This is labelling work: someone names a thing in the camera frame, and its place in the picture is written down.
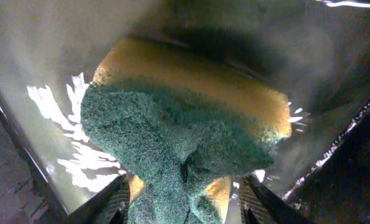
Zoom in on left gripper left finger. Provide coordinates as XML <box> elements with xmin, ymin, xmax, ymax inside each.
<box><xmin>67</xmin><ymin>175</ymin><xmax>130</xmax><ymax>224</ymax></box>

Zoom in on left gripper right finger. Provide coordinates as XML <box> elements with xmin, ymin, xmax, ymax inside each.
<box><xmin>239</xmin><ymin>175</ymin><xmax>313</xmax><ymax>224</ymax></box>

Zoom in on green and yellow sponge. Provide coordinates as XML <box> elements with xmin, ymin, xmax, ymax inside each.
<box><xmin>80</xmin><ymin>38</ymin><xmax>292</xmax><ymax>223</ymax></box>

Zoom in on pale green plate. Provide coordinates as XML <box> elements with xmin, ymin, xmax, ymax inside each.
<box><xmin>0</xmin><ymin>1</ymin><xmax>370</xmax><ymax>215</ymax></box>

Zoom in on large brown serving tray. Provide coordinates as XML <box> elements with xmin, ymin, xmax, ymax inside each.
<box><xmin>0</xmin><ymin>113</ymin><xmax>370</xmax><ymax>223</ymax></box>

